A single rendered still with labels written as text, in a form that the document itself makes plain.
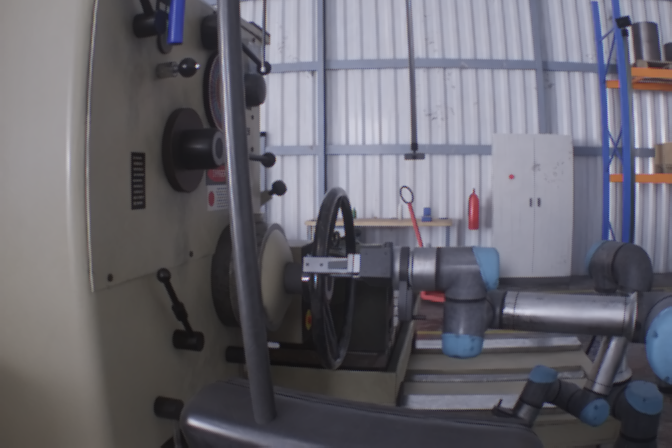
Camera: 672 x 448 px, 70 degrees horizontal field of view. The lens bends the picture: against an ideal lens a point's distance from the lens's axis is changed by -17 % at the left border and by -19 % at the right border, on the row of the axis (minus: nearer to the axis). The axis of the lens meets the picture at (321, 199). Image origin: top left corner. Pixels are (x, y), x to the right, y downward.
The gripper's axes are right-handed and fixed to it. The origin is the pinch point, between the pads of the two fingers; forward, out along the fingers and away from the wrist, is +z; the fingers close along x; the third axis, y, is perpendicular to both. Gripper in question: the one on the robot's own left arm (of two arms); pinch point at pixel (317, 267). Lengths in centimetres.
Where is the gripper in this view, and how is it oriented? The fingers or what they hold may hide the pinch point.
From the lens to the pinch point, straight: 100.1
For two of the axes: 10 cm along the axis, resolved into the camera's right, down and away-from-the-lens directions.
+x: -2.1, -2.6, -9.4
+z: -9.8, 0.0, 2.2
